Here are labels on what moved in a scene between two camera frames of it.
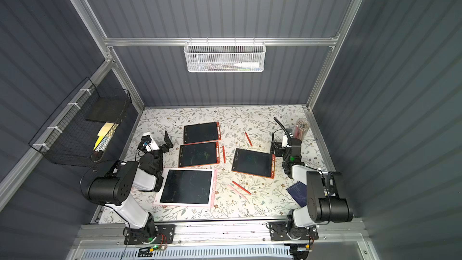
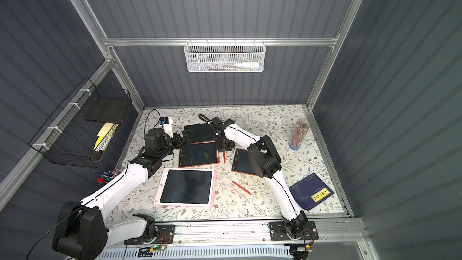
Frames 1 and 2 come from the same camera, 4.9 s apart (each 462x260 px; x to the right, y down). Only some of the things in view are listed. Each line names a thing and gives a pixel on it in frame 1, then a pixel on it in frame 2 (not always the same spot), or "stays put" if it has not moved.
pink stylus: (237, 192) stays put
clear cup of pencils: (301, 128) stays put
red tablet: (198, 154) stays put
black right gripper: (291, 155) -> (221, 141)
